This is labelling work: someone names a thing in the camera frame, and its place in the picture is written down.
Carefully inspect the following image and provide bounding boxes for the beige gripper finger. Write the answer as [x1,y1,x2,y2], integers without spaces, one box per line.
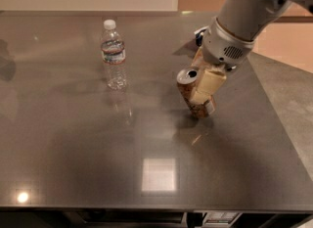
[190,67,227,105]
[191,47,205,68]

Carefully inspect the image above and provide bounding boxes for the clear plastic water bottle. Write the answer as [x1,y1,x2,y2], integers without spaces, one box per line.
[101,20,127,90]

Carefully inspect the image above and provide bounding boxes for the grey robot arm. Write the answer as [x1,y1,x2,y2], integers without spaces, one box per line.
[190,0,313,105]

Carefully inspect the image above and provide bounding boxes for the blue crumpled chip bag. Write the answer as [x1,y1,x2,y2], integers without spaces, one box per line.
[194,26,208,46]

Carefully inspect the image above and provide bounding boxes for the orange soda can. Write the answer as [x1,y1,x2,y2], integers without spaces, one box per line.
[176,67,216,118]

